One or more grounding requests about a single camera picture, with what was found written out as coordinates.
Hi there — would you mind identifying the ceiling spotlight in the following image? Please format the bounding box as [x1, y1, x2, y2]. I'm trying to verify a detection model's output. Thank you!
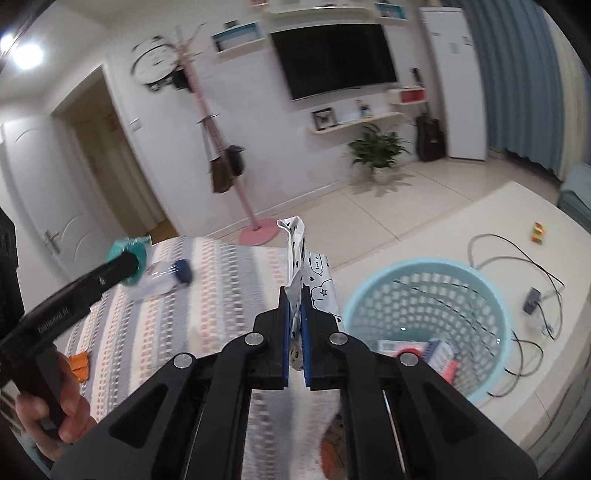
[14, 44, 44, 70]

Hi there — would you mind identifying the brown shoulder bag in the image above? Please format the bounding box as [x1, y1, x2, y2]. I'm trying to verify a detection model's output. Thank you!
[211, 148, 234, 195]

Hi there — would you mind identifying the clear bottle with navy cap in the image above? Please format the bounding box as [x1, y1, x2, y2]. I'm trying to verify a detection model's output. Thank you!
[131, 258, 194, 301]

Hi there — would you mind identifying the teal packet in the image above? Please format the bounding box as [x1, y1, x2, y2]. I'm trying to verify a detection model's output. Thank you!
[107, 235, 152, 288]

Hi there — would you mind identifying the person's left hand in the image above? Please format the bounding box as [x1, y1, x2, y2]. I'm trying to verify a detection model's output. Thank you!
[15, 355, 98, 462]

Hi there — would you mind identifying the blue curtain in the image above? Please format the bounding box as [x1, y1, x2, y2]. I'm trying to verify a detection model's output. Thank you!
[462, 0, 566, 181]

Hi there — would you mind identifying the light blue plastic basket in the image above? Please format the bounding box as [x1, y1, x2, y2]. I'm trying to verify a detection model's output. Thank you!
[342, 258, 509, 407]

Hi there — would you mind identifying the plain white door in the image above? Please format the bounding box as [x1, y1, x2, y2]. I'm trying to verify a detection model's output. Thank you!
[108, 129, 160, 229]

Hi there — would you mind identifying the panda wall clock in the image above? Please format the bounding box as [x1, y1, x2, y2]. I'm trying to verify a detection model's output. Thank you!
[130, 34, 185, 93]

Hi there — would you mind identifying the green potted plant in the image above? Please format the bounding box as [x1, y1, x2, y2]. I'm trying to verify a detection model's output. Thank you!
[347, 124, 411, 185]

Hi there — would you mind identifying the grey cable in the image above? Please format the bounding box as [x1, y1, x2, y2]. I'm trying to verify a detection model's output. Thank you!
[467, 233, 490, 268]

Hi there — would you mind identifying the orange foil packet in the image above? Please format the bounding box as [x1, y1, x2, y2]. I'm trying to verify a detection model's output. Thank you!
[68, 352, 89, 381]

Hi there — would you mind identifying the white pink box shelf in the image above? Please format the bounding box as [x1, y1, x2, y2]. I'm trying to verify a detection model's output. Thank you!
[387, 87, 426, 106]

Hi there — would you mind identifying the black cable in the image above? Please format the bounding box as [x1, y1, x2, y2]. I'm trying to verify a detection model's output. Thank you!
[475, 233, 566, 398]

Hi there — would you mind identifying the black guitar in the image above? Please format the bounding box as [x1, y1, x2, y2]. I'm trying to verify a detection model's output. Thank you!
[416, 104, 448, 162]

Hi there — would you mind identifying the wide blue box shelf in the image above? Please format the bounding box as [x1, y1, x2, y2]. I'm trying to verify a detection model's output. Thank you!
[211, 23, 269, 58]

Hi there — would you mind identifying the grey blue sofa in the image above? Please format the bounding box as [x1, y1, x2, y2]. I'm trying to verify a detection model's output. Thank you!
[556, 161, 591, 222]

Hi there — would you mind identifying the striped woven tablecloth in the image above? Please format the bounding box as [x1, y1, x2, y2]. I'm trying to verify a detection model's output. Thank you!
[9, 237, 345, 480]

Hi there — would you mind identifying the white wavy wall shelf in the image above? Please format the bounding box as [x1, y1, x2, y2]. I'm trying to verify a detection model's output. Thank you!
[270, 0, 407, 19]

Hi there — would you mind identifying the white coffee table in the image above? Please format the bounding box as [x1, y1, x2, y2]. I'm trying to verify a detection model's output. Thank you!
[323, 181, 591, 480]

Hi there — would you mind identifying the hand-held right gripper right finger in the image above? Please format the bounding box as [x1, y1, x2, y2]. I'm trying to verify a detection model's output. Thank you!
[300, 285, 540, 480]

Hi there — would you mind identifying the white standing air conditioner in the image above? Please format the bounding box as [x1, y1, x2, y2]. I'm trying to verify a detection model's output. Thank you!
[421, 7, 488, 162]

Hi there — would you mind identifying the cream curtain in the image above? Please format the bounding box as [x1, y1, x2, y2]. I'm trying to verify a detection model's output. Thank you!
[561, 37, 587, 185]

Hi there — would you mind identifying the white panelled door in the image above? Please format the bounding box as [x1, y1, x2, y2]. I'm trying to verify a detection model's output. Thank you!
[0, 115, 100, 296]

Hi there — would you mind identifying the black flat television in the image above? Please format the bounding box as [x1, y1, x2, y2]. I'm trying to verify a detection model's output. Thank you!
[269, 22, 399, 101]

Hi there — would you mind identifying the pink coat rack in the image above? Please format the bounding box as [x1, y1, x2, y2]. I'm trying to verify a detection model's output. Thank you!
[173, 23, 280, 247]

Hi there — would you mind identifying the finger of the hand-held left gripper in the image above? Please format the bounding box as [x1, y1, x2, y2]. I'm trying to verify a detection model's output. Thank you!
[95, 253, 143, 296]

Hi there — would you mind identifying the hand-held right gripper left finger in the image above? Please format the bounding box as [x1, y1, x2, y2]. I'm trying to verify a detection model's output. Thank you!
[52, 285, 291, 480]

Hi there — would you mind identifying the white curved low shelf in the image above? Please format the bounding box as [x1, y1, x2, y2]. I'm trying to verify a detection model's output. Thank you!
[308, 112, 403, 134]

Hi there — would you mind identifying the person's black clothing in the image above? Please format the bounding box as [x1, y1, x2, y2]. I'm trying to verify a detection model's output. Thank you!
[0, 208, 25, 319]

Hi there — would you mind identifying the black shoulder bag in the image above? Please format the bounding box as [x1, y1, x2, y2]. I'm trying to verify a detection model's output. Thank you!
[226, 145, 245, 176]

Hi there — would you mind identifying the white doodle printed packet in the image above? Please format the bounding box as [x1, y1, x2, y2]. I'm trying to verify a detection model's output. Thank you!
[277, 216, 345, 370]

